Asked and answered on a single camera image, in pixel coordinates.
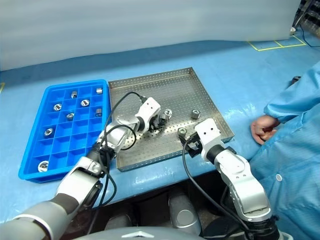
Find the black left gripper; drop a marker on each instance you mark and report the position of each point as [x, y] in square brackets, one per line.
[153, 123]

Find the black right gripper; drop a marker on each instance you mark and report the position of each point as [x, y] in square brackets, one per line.
[200, 147]

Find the ribbed metal roller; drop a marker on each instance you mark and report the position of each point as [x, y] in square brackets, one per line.
[85, 102]
[167, 115]
[74, 94]
[43, 166]
[195, 114]
[70, 116]
[99, 90]
[98, 112]
[181, 131]
[57, 107]
[49, 132]

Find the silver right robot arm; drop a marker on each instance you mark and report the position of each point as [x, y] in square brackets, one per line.
[240, 180]

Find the blue sleeved bystander forearm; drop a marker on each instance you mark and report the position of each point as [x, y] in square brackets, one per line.
[295, 100]

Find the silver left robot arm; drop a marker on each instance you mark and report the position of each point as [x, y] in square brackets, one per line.
[75, 180]

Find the perforated steel tray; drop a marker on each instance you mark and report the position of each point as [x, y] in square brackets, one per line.
[175, 92]

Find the blue compartment tray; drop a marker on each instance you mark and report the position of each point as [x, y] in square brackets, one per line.
[62, 147]

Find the bystander bare hand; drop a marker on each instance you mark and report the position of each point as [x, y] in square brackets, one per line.
[262, 126]

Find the silver rounded shell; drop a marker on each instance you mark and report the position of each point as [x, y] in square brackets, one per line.
[183, 212]

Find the blue plastic table cover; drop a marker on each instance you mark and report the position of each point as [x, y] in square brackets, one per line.
[237, 82]

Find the grey robot torso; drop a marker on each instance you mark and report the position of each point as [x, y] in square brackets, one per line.
[140, 234]

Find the grey rounded shell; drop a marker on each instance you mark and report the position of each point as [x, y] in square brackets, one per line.
[117, 222]

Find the blue lab coat torso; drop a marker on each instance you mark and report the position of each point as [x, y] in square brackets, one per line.
[295, 175]

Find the small black object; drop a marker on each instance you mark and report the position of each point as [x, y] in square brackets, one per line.
[296, 80]

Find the dark equipment rack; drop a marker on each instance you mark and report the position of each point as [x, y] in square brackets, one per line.
[310, 15]

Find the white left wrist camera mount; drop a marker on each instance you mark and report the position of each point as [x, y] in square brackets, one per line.
[149, 108]

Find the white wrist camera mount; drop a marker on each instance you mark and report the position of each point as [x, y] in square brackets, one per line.
[208, 132]
[149, 108]

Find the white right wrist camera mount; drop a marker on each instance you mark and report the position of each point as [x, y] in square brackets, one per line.
[208, 132]

